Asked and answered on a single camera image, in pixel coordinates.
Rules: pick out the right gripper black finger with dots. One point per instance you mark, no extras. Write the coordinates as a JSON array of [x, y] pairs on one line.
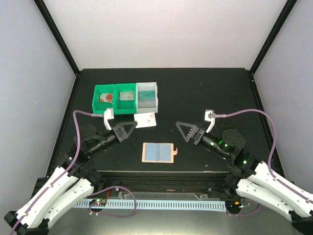
[[184, 125], [186, 134]]

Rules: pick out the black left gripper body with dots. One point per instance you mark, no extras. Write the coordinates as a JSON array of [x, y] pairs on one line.
[[119, 134]]

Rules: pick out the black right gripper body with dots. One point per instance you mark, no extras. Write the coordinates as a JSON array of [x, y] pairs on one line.
[[197, 138]]

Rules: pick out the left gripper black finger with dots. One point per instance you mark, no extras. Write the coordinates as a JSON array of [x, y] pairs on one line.
[[127, 131], [129, 123]]

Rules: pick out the white floral card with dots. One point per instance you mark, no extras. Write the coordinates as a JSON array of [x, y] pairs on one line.
[[145, 120], [126, 96]]

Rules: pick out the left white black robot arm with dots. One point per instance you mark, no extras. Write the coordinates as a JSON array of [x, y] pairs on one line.
[[72, 180]]

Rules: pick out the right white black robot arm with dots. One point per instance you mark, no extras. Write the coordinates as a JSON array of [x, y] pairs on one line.
[[251, 177]]

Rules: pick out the white floral card in bin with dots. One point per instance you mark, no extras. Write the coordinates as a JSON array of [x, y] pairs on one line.
[[126, 96]]

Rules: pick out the white translucent plastic bin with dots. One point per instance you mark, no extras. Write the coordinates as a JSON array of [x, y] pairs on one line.
[[146, 106]]

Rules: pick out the middle green plastic bin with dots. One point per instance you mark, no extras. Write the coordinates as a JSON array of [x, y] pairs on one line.
[[124, 107]]

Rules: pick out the green plastic bin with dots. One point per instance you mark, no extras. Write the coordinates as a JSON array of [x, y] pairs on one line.
[[124, 107], [98, 107]]

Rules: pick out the left green plastic bin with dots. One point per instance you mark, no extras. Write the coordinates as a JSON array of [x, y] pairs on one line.
[[98, 107]]

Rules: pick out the left small circuit board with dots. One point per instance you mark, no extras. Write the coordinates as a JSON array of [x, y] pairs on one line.
[[97, 202]]

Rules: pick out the small circuit board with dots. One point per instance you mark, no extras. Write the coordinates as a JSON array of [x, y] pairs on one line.
[[234, 204], [97, 202]]

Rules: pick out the right small circuit board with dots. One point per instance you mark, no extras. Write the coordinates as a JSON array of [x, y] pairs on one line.
[[234, 204]]

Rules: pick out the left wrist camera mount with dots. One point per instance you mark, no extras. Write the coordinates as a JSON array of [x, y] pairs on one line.
[[108, 115]]

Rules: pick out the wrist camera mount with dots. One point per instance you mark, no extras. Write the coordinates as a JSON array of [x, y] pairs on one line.
[[209, 116], [108, 115]]

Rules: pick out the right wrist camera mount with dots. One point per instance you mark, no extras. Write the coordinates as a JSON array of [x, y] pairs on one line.
[[209, 116]]

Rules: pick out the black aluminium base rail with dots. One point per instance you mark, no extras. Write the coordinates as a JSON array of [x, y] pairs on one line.
[[220, 185]]

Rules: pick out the light blue slotted cable duct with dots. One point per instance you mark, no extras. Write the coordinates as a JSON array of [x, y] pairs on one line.
[[179, 205]]

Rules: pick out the left black frame post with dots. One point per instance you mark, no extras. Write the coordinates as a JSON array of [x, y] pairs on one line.
[[44, 11]]

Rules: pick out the black frame post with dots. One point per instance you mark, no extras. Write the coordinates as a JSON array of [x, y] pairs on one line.
[[44, 11], [284, 14]]

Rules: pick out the right black frame post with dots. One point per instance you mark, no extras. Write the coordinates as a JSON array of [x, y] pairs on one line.
[[284, 14]]

